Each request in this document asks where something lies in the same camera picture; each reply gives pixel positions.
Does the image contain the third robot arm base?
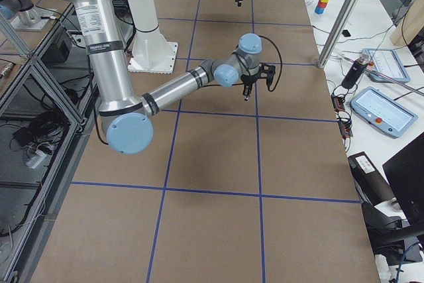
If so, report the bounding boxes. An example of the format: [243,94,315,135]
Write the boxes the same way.
[1,0,50,32]

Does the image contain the black box with label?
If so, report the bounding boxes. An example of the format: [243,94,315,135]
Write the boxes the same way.
[348,152,395,205]

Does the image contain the black cylindrical device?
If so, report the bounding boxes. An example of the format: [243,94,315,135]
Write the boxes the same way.
[341,54,370,89]

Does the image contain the teach pendant tablet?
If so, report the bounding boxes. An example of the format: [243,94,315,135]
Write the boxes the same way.
[350,87,419,139]
[362,48,410,83]

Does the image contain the stacked coloured toy blocks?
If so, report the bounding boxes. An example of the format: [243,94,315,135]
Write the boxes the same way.
[314,0,329,15]

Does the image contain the aluminium frame post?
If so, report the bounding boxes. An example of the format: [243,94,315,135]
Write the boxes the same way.
[317,0,358,69]

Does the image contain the wooden board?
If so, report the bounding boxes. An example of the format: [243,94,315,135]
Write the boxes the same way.
[390,0,423,46]

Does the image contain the orange circuit board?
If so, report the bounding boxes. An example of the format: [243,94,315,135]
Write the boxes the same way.
[331,94,353,139]

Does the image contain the white power adapter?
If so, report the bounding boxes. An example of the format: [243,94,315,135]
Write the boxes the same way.
[25,152,47,169]

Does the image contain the black aluminium frame rack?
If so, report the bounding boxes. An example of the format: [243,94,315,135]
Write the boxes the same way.
[1,0,98,282]

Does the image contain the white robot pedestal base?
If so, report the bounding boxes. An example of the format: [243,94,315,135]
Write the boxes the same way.
[127,0,178,74]

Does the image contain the upper teach pendant tablet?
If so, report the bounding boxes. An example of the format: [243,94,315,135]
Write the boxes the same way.
[362,48,410,83]

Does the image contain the black computer monitor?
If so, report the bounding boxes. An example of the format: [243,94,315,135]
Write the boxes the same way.
[383,133,423,225]

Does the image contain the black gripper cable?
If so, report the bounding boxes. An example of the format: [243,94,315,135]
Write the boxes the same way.
[254,34,284,93]

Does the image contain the lower teach pendant tablet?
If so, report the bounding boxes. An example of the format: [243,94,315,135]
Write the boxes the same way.
[350,87,419,139]

